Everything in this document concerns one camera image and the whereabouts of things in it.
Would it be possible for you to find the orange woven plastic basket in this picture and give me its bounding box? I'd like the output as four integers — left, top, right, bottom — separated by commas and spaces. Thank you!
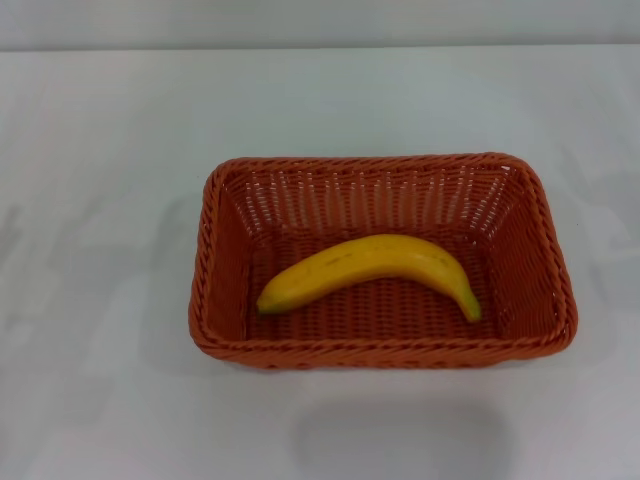
190, 152, 581, 371

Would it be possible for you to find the yellow banana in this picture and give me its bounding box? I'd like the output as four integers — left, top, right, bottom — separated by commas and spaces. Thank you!
256, 233, 483, 324

